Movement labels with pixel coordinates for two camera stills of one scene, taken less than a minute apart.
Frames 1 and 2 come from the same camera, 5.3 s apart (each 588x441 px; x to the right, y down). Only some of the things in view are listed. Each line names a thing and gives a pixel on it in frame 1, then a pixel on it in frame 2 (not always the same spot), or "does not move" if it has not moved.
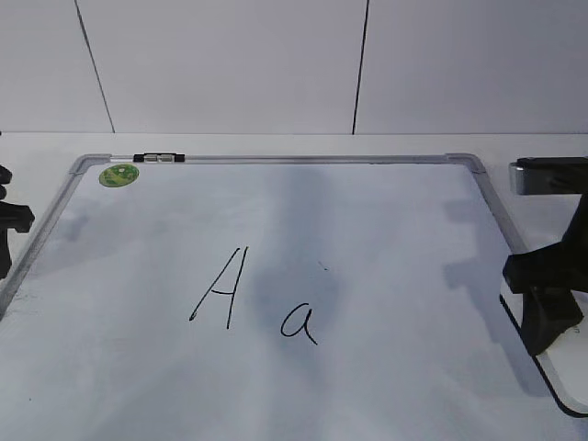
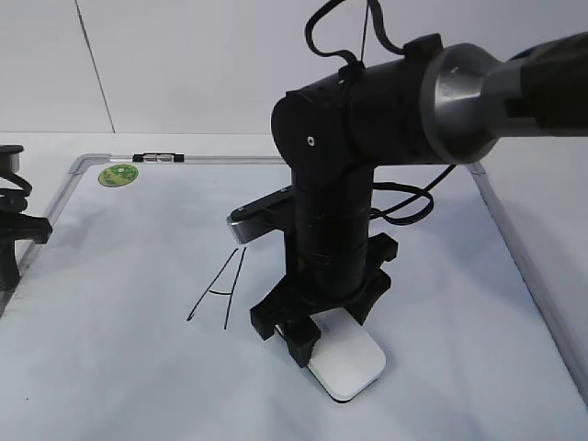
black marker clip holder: [159, 157] does not move
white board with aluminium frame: [275, 298] does not move
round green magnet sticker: [118, 175] does not move
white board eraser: [564, 362] to [347, 357]
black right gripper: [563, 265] to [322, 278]
